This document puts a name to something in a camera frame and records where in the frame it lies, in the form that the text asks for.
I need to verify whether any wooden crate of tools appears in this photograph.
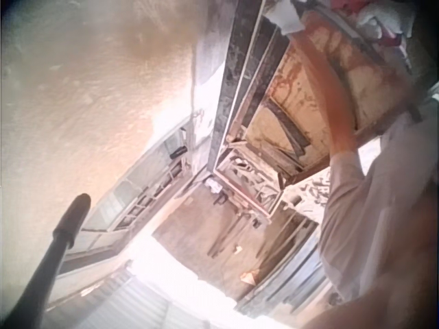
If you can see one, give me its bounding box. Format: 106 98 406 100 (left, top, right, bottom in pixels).
213 143 287 219

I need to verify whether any dark stone frame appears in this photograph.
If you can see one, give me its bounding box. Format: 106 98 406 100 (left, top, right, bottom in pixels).
207 0 292 174

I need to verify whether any white cloth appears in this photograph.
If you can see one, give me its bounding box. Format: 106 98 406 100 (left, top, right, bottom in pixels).
265 0 305 36

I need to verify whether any black pole handle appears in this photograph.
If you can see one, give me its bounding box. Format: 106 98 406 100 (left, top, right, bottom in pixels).
0 193 92 329

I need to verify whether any black window handle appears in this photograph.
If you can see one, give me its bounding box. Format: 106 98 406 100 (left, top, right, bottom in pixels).
169 145 190 161

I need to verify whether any person's left hand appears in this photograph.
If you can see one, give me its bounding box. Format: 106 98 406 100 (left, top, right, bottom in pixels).
291 7 322 37

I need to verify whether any pile of clothes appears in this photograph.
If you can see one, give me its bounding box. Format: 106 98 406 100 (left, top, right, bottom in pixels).
327 0 416 48

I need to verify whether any stained wooden board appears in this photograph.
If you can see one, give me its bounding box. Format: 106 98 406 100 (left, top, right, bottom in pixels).
239 10 418 175

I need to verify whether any corrugated metal sheet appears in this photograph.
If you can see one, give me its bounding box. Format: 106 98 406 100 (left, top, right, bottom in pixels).
64 269 241 329

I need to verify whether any orange scrap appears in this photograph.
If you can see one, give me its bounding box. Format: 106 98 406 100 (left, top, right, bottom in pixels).
239 269 262 285

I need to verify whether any white window frame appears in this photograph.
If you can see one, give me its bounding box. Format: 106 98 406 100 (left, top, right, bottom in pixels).
60 116 209 273

